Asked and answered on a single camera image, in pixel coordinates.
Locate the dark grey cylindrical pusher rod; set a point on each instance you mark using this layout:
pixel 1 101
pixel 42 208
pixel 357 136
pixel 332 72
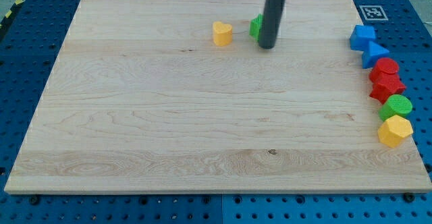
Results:
pixel 272 14

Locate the green star block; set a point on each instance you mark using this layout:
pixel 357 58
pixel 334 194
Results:
pixel 255 27

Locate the red star block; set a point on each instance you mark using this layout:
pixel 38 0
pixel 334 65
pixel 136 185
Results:
pixel 385 86

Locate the yellow heart block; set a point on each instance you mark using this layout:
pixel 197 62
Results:
pixel 222 33

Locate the white fiducial marker tag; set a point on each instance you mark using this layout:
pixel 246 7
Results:
pixel 373 13

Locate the blue cube block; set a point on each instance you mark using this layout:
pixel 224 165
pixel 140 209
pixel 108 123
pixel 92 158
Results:
pixel 361 36

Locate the blue triangle block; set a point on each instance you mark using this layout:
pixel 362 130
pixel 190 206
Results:
pixel 372 53

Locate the red cylinder block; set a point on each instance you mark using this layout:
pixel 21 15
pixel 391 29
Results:
pixel 383 66

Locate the green cylinder block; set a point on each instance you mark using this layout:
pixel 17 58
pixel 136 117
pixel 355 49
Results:
pixel 396 104

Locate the light wooden board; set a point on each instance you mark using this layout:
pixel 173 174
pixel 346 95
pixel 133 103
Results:
pixel 140 100

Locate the yellow hexagon block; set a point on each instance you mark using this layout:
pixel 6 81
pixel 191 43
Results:
pixel 394 130

